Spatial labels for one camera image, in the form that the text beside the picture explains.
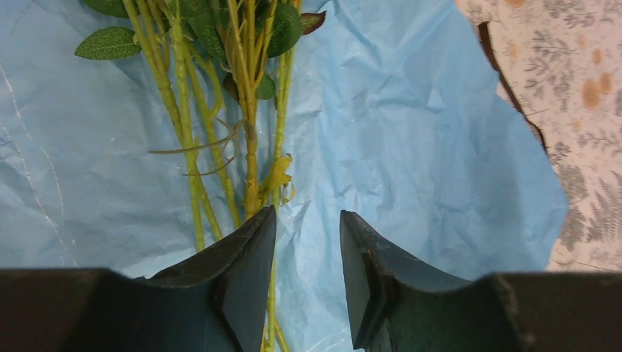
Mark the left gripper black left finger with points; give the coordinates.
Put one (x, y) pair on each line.
(214, 300)

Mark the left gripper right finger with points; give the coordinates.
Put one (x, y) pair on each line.
(397, 302)

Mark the blue wrapping paper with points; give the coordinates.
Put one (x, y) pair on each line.
(393, 114)

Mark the artificial flower bunch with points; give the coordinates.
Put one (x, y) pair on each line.
(223, 70)

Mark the brown ribbon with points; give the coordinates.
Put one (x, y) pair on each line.
(486, 44)

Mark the floral patterned table mat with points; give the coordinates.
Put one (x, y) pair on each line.
(562, 59)

